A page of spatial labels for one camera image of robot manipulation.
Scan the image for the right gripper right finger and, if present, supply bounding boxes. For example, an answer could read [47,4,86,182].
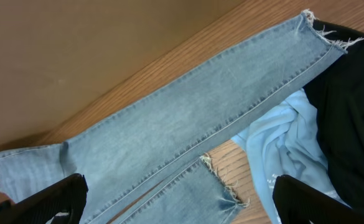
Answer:
[273,175,364,224]

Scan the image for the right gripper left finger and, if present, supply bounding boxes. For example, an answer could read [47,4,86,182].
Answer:
[0,174,88,224]

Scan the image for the blue denim jeans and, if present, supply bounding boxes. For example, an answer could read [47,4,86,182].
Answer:
[0,10,363,223]

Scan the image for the light blue printed t-shirt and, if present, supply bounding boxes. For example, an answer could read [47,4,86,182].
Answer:
[232,89,342,223]

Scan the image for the crumpled black garment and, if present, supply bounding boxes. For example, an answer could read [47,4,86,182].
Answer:
[304,21,364,215]

